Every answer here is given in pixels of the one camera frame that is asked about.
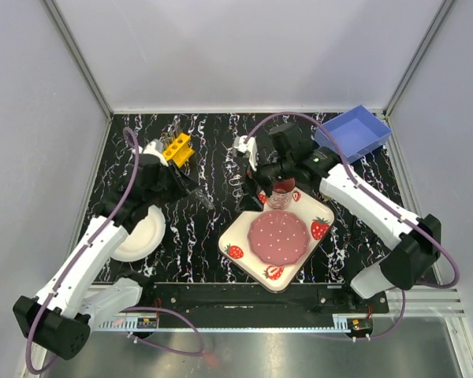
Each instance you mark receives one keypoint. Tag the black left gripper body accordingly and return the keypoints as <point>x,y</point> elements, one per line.
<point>169,184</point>

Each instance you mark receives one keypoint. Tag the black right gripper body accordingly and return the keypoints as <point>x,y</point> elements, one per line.
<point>267,174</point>

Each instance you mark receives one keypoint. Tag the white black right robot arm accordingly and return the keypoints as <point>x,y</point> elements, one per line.
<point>413,241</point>

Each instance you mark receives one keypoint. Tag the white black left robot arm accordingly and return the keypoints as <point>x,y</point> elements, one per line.
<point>61,316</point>

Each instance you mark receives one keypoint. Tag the pink patterned mug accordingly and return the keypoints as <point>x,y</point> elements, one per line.
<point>281,196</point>

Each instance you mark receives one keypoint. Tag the yellow test tube rack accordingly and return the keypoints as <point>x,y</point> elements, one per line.
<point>179,151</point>

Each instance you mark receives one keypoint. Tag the pink polka dot plate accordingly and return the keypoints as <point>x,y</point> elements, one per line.
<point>279,238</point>

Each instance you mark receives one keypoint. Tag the strawberry print white tray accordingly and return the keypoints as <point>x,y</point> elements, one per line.
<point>233,243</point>

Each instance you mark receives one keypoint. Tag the white round dish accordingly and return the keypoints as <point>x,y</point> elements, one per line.
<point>144,239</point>

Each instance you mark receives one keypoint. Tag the blue plastic box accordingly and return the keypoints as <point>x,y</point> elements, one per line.
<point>358,132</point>

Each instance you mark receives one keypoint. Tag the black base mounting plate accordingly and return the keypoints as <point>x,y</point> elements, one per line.
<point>249,305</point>

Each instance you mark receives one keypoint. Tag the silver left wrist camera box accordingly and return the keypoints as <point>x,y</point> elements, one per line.
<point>156,148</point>

